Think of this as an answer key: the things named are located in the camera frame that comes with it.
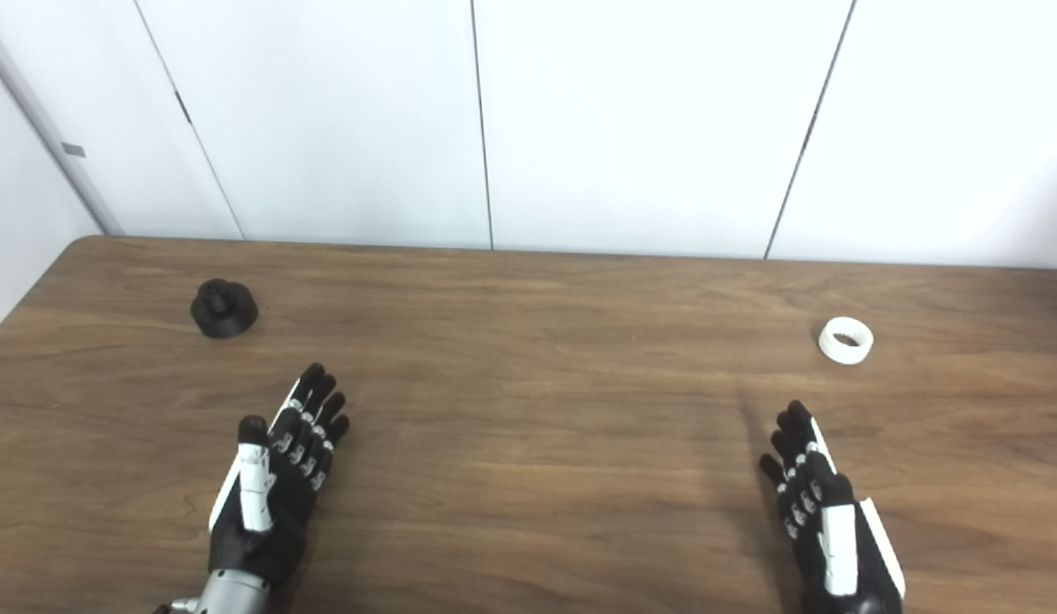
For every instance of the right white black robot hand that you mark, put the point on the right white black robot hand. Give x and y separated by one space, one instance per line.
835 546

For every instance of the small grey wall tag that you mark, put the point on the small grey wall tag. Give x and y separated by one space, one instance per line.
73 150

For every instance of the round black part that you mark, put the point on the round black part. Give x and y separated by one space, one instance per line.
224 311

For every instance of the grey wall corner trim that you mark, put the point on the grey wall corner trim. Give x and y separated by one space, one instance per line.
47 124

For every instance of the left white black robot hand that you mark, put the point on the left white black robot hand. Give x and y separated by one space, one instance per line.
268 512

